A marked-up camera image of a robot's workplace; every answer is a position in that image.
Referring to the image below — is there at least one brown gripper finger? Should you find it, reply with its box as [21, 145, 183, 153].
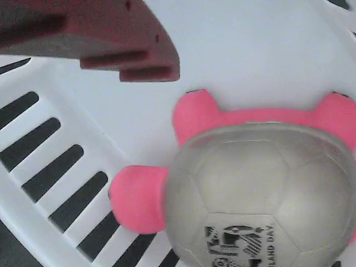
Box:
[0, 0, 181, 83]

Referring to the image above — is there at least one red turtle toy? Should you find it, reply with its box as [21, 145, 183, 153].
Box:
[108, 88, 356, 267]

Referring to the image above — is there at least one white slotted plastic basket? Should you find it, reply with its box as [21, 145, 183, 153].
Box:
[0, 0, 356, 267]

